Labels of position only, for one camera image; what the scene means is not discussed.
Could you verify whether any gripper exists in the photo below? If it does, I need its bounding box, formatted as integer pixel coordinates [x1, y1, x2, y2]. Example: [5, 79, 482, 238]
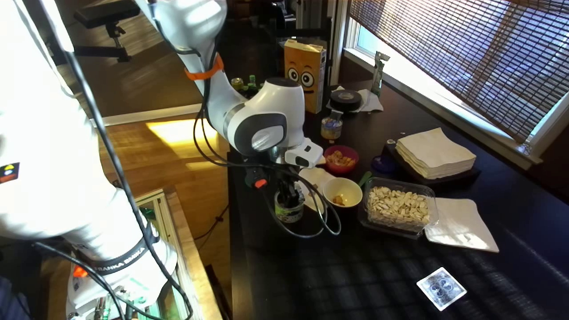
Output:
[269, 165, 305, 209]

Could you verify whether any red bowl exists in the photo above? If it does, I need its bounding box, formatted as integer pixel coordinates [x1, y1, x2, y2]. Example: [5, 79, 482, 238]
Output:
[323, 145, 360, 174]

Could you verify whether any white bowl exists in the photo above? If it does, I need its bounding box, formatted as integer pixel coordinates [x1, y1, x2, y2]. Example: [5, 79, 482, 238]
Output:
[322, 177, 364, 209]

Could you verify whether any white napkin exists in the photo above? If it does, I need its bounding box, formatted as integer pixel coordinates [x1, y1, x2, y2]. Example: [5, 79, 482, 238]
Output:
[297, 166, 337, 212]
[424, 198, 500, 253]

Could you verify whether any heap of snack pieces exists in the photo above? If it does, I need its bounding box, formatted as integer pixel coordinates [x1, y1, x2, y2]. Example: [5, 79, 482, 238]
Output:
[327, 150, 357, 168]

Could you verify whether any small jar of sprinkles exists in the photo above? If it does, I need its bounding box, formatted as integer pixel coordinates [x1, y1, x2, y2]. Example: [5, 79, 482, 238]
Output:
[321, 111, 344, 141]

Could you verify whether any blue round lid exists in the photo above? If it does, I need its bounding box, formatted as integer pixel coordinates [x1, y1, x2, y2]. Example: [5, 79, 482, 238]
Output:
[371, 155, 399, 175]

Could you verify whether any heap of pistachios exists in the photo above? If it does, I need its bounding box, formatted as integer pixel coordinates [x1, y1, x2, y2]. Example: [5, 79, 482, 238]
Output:
[367, 186, 431, 225]

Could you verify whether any roll of black tape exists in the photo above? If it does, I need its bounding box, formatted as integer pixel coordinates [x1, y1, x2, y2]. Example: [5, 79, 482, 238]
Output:
[329, 89, 363, 112]

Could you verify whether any clear plastic container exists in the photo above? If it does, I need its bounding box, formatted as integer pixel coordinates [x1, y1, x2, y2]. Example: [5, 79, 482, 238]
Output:
[358, 176, 440, 237]

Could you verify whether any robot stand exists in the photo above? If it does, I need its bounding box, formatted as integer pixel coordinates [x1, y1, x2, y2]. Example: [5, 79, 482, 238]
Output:
[132, 187, 224, 320]

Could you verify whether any group of green bottles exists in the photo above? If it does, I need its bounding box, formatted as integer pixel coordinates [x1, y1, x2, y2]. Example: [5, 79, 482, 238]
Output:
[230, 74, 266, 99]

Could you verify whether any orange cereal box with face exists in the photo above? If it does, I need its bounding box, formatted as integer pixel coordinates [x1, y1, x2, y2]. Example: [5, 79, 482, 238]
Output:
[284, 39, 328, 115]

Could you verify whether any white paper sheet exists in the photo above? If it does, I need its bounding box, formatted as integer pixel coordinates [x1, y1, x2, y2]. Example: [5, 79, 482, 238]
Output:
[326, 86, 384, 113]

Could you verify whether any stack of white napkins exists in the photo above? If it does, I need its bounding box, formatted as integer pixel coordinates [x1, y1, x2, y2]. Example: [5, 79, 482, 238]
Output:
[395, 128, 477, 180]

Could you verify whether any black tray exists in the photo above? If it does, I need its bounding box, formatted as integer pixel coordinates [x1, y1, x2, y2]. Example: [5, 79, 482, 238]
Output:
[385, 139, 481, 186]

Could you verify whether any window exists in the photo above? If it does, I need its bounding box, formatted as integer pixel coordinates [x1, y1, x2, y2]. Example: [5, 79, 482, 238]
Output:
[342, 0, 569, 171]

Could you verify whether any pack of playing cards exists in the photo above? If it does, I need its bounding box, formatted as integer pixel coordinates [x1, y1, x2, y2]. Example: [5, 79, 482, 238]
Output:
[416, 267, 468, 311]

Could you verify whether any bamboo window blind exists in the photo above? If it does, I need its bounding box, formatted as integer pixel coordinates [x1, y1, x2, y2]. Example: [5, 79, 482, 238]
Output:
[348, 0, 569, 144]

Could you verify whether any black weight bench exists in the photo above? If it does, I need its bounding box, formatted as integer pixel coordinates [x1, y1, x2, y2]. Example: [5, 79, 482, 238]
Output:
[49, 0, 142, 64]

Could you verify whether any black cable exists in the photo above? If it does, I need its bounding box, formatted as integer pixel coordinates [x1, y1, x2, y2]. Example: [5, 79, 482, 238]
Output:
[193, 204, 230, 241]

